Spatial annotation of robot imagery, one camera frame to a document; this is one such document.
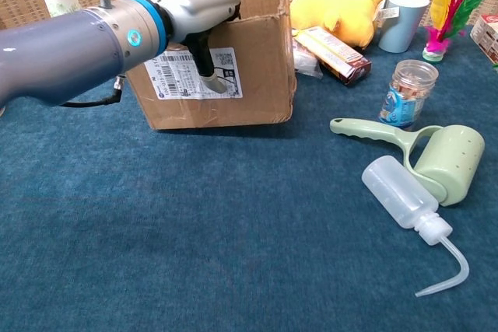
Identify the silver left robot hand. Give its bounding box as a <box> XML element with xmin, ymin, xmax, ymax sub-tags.
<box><xmin>140</xmin><ymin>0</ymin><xmax>243</xmax><ymax>96</ymax></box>

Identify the brown cardboard box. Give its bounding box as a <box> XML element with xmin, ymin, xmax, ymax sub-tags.
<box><xmin>124</xmin><ymin>0</ymin><xmax>299</xmax><ymax>131</ymax></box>

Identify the clear plastic snack jar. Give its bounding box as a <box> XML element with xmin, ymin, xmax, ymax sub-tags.
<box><xmin>377</xmin><ymin>59</ymin><xmax>440</xmax><ymax>131</ymax></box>

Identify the translucent white wash bottle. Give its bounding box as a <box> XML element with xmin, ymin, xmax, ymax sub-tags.
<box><xmin>361</xmin><ymin>155</ymin><xmax>471</xmax><ymax>299</ymax></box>

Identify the light green lint roller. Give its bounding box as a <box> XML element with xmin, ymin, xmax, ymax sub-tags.
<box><xmin>329</xmin><ymin>117</ymin><xmax>486</xmax><ymax>208</ymax></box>

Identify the small white plastic packet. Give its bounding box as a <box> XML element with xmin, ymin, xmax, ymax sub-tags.
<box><xmin>291</xmin><ymin>39</ymin><xmax>324</xmax><ymax>80</ymax></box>

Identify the yellow plush toy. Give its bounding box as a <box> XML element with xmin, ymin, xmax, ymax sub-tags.
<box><xmin>289</xmin><ymin>0</ymin><xmax>388</xmax><ymax>51</ymax></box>

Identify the orange brown snack carton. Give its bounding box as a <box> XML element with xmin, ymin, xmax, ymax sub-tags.
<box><xmin>293</xmin><ymin>26</ymin><xmax>373</xmax><ymax>87</ymax></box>

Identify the light blue cup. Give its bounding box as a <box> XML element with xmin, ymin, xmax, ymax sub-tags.
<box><xmin>377</xmin><ymin>0</ymin><xmax>431</xmax><ymax>54</ymax></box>

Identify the white red cereal carton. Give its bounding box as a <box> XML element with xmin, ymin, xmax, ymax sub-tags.
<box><xmin>469</xmin><ymin>14</ymin><xmax>498</xmax><ymax>65</ymax></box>

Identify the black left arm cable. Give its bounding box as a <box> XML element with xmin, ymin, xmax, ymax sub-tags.
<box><xmin>61</xmin><ymin>75</ymin><xmax>126</xmax><ymax>109</ymax></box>

